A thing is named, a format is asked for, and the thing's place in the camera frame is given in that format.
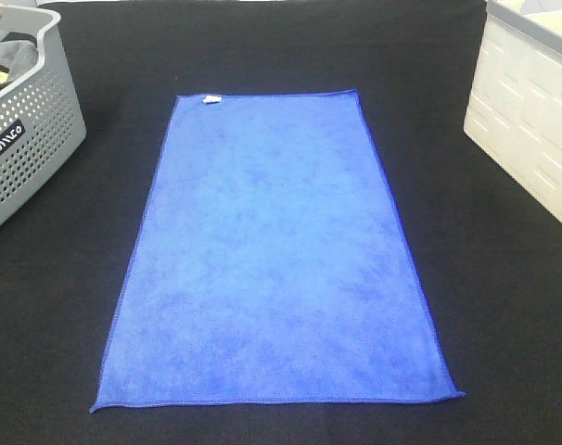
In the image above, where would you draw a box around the blue microfibre towel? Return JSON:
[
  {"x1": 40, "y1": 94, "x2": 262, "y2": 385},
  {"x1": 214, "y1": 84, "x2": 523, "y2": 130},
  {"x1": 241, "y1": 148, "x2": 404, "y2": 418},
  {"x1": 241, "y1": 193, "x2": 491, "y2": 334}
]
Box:
[{"x1": 94, "y1": 90, "x2": 460, "y2": 410}]

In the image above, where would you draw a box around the grey perforated plastic basket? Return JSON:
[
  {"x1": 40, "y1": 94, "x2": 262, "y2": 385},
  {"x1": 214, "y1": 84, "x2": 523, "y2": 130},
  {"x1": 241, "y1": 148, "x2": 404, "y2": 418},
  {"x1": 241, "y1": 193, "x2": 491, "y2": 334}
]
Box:
[{"x1": 0, "y1": 3, "x2": 86, "y2": 226}]

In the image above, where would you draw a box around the white plastic storage crate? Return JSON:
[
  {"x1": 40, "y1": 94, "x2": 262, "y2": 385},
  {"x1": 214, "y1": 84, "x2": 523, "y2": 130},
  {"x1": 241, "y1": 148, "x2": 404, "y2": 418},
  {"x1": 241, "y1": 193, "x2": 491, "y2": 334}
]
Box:
[{"x1": 464, "y1": 1, "x2": 562, "y2": 223}]

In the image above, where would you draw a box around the grey cloth in basket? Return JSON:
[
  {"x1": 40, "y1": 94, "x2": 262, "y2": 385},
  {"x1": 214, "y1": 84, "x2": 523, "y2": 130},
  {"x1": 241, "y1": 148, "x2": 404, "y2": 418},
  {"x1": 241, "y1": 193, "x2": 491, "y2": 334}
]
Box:
[{"x1": 0, "y1": 40, "x2": 38, "y2": 82}]

